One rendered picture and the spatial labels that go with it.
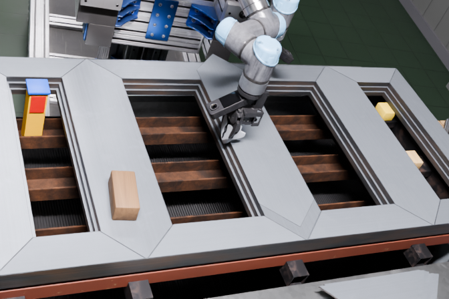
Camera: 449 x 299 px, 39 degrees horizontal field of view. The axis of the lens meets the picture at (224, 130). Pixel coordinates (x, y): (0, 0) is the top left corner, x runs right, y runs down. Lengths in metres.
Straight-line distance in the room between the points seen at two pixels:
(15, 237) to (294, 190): 0.77
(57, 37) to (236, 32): 1.64
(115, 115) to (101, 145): 0.13
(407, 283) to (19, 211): 1.06
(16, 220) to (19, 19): 2.23
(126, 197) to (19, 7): 2.33
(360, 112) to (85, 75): 0.94
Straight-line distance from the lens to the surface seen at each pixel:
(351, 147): 2.09
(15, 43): 3.46
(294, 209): 1.75
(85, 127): 1.75
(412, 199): 2.01
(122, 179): 1.57
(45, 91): 1.82
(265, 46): 1.62
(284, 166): 1.86
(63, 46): 3.14
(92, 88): 1.88
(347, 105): 2.22
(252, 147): 1.87
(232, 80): 2.09
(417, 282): 1.91
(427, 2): 5.11
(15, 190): 1.58
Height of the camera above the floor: 2.06
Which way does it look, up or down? 39 degrees down
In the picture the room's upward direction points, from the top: 22 degrees clockwise
